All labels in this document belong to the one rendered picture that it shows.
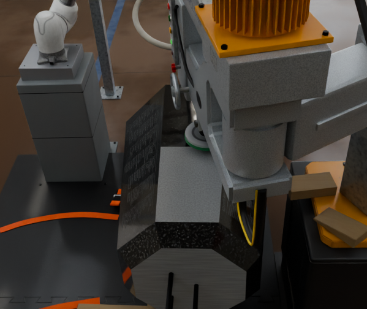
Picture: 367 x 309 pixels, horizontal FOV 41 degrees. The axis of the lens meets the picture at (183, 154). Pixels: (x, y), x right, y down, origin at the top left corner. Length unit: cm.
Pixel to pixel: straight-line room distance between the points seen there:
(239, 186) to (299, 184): 72
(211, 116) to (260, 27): 55
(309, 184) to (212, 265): 55
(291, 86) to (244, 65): 14
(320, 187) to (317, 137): 65
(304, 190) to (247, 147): 79
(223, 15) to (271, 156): 45
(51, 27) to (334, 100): 195
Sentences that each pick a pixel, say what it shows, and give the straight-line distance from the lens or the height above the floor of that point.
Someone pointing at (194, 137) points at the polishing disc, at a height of 93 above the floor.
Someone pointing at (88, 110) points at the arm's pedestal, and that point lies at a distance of 316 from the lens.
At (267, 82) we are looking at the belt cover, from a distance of 121.
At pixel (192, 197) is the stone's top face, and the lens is 205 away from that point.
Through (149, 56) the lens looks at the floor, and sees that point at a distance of 492.
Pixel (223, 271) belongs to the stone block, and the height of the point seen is 67.
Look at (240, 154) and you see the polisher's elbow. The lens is 145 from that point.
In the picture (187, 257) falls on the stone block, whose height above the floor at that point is 76.
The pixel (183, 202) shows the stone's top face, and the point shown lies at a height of 87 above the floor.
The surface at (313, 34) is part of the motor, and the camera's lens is 126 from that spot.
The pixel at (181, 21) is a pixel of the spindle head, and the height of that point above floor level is 152.
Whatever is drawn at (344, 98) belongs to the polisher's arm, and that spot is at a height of 148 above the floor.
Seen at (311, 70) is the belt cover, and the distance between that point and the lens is 124.
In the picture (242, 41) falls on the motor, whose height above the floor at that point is 176.
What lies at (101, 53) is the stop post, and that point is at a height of 41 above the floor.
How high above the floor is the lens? 231
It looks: 39 degrees down
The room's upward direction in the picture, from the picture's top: 4 degrees counter-clockwise
